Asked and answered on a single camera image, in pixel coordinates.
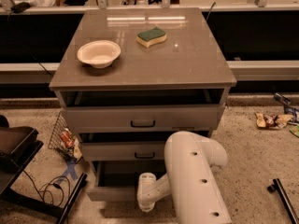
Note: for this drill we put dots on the green yellow sponge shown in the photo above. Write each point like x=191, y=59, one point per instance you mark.
x=151, y=37

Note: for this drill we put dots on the grey drawer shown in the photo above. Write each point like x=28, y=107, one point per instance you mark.
x=153, y=118
x=117, y=181
x=123, y=151

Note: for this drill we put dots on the black stand leg right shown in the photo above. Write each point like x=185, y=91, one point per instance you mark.
x=277, y=186

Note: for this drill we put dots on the wire mesh basket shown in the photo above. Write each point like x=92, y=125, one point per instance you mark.
x=57, y=145

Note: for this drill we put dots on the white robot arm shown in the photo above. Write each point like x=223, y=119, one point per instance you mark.
x=188, y=159

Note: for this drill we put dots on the black stand base left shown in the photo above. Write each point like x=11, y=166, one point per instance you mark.
x=18, y=146

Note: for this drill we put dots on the blue snack bag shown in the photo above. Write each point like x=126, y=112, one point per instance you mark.
x=288, y=109

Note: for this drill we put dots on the black device on ledge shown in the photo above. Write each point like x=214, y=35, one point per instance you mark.
x=19, y=8

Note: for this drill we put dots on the red soda can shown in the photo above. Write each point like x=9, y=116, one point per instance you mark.
x=66, y=137

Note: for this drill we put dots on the green packet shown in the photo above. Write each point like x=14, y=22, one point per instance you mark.
x=295, y=130

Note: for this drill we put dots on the crumpled snack wrapper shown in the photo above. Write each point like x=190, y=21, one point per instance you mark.
x=272, y=122

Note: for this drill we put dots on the white paper bowl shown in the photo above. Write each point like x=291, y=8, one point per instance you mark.
x=99, y=54

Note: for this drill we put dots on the blue tape cross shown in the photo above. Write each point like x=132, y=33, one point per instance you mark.
x=70, y=170

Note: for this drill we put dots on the grey drawer cabinet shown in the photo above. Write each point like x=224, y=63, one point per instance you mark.
x=188, y=68

